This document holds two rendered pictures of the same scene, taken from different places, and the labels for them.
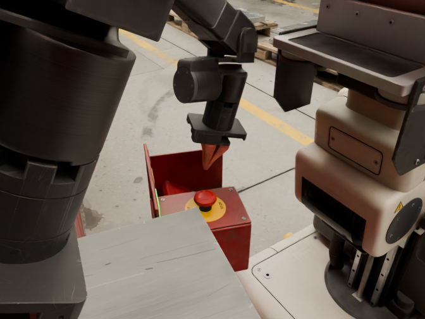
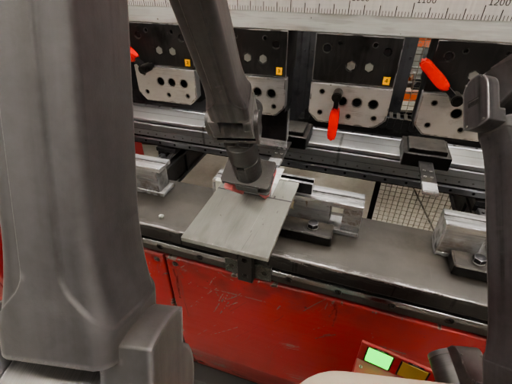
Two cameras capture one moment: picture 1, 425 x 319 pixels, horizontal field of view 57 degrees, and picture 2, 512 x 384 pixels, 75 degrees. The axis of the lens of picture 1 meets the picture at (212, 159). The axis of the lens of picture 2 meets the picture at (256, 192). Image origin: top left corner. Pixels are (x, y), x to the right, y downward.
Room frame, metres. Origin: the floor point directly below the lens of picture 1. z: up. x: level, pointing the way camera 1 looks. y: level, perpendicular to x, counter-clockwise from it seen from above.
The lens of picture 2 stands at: (0.53, -0.32, 1.45)
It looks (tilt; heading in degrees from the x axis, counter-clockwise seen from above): 35 degrees down; 130
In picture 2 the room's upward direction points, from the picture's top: straight up
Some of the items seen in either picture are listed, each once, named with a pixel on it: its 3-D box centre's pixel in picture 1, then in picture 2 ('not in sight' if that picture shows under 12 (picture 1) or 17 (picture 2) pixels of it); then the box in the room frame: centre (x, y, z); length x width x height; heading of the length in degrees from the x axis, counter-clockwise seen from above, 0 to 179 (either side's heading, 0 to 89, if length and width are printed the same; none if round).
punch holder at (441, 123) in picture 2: not in sight; (466, 87); (0.43, 0.38, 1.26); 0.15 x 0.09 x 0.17; 22
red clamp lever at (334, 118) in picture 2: not in sight; (334, 114); (0.25, 0.24, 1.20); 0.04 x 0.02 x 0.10; 112
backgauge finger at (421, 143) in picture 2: not in sight; (427, 163); (0.39, 0.53, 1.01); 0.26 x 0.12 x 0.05; 112
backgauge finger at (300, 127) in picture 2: not in sight; (284, 142); (0.03, 0.39, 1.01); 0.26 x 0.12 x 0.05; 112
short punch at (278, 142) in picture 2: not in sight; (267, 126); (0.09, 0.24, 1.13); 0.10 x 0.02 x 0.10; 22
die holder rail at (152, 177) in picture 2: not in sight; (96, 164); (-0.42, 0.03, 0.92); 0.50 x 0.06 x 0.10; 22
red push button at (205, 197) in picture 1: (205, 202); not in sight; (0.53, 0.01, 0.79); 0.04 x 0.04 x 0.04
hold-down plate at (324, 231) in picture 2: not in sight; (273, 223); (0.14, 0.20, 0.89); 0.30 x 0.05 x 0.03; 22
